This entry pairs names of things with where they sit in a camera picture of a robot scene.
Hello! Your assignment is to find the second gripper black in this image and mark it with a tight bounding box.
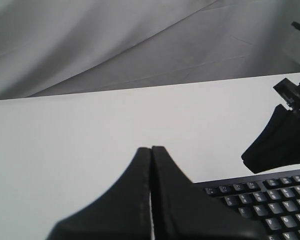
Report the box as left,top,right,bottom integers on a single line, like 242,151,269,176
241,78,300,173

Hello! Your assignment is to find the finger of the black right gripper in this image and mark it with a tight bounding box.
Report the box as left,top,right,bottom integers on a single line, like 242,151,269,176
151,146,267,240

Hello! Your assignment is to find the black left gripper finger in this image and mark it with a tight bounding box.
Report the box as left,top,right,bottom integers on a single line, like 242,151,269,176
47,147,152,240

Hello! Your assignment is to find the black acer keyboard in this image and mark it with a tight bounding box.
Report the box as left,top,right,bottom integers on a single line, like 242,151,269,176
195,169,300,240

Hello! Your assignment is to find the grey backdrop cloth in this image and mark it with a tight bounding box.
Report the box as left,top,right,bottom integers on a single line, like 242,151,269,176
0,0,300,100

